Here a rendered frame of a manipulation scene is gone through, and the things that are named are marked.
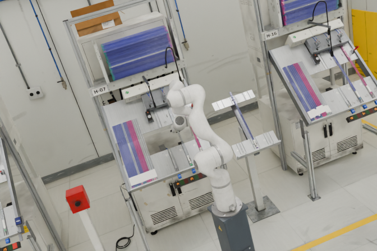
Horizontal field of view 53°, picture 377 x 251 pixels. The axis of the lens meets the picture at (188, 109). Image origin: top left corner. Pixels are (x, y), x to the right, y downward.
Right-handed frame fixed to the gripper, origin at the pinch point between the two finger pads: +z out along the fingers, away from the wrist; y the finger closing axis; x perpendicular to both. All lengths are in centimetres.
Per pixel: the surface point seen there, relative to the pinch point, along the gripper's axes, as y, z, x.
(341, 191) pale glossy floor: -116, 35, 91
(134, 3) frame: 0, -31, -94
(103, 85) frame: 41, -8, -49
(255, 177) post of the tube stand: -49, 26, 54
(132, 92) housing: 22.5, 0.3, -39.9
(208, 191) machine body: -13, 49, 51
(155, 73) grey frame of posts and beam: 0.6, -2.0, -47.4
